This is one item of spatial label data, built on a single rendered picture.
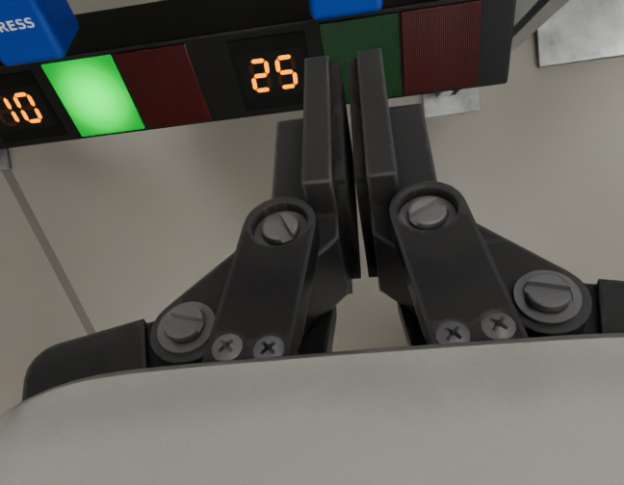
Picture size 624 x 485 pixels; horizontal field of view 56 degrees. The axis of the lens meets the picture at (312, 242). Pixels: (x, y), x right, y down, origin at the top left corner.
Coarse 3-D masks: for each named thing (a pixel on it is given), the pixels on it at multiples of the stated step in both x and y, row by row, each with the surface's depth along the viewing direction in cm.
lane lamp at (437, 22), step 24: (480, 0) 21; (408, 24) 21; (432, 24) 21; (456, 24) 21; (480, 24) 21; (408, 48) 22; (432, 48) 22; (456, 48) 22; (408, 72) 23; (432, 72) 23; (456, 72) 23
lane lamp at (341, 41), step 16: (368, 16) 21; (384, 16) 21; (320, 32) 22; (336, 32) 22; (352, 32) 22; (368, 32) 22; (384, 32) 22; (336, 48) 22; (352, 48) 22; (368, 48) 22; (384, 48) 22; (384, 64) 23; (400, 64) 23; (400, 80) 23
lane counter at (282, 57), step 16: (240, 48) 22; (256, 48) 22; (272, 48) 22; (288, 48) 22; (304, 48) 22; (240, 64) 23; (256, 64) 23; (272, 64) 23; (288, 64) 23; (240, 80) 23; (256, 80) 23; (272, 80) 23; (288, 80) 23; (256, 96) 24; (272, 96) 24; (288, 96) 24
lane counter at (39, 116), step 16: (0, 80) 23; (16, 80) 23; (32, 80) 23; (0, 96) 24; (16, 96) 24; (32, 96) 24; (0, 112) 25; (16, 112) 25; (32, 112) 25; (48, 112) 25; (0, 128) 25; (16, 128) 25; (32, 128) 25; (48, 128) 25; (64, 128) 25
